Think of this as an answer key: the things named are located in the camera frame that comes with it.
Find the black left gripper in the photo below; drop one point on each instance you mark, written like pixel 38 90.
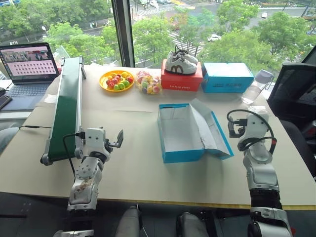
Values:
pixel 108 144

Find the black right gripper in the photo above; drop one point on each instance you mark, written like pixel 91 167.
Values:
pixel 241 127

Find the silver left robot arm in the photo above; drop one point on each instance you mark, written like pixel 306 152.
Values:
pixel 86 172

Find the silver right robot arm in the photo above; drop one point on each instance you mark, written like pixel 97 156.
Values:
pixel 261 172

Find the blue shoe box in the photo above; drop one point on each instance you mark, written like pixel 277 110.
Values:
pixel 182 133
pixel 227 79

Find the green conveyor belt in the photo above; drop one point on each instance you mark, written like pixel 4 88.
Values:
pixel 66 106

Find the red shoe box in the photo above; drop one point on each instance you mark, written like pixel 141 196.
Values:
pixel 181 81

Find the clear water bottle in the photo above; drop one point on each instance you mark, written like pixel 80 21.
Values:
pixel 254 89

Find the green round candy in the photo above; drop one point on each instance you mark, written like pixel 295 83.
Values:
pixel 126 82
pixel 121 86

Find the yellow plate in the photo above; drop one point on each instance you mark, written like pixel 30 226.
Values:
pixel 103 85

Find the clear bag of candies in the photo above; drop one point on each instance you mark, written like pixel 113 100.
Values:
pixel 148 82

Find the black office chair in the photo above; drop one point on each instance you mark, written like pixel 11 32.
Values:
pixel 293 84

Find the clear plastic bag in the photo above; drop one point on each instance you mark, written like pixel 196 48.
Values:
pixel 59 58

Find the grey rounded seat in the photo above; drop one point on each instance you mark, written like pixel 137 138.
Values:
pixel 7 138

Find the open laptop computer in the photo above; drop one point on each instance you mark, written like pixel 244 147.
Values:
pixel 27 66

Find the black device beside laptop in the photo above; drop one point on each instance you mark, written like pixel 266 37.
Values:
pixel 4 98

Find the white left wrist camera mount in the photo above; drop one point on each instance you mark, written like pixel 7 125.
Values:
pixel 95 142

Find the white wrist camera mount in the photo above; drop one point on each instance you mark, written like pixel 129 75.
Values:
pixel 95 142
pixel 256 124

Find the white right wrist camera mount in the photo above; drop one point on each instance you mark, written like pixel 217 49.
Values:
pixel 256 124

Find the dark window frame post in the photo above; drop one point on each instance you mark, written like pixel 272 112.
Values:
pixel 122 32

